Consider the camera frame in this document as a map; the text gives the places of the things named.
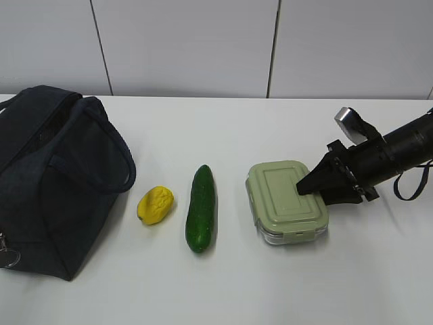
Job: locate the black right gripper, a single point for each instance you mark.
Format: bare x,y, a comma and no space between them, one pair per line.
337,177

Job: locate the green lidded glass container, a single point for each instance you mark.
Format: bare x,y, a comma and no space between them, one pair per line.
280,214

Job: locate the green cucumber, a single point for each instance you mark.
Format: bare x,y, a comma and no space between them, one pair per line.
199,226

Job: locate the yellow wrinkled fruit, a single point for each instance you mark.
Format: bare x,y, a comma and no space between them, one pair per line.
155,205

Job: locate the dark navy lunch bag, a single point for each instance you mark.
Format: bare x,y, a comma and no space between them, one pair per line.
63,165

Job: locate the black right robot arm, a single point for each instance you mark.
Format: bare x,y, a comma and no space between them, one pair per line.
385,157

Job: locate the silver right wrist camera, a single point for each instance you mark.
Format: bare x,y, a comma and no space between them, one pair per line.
352,125

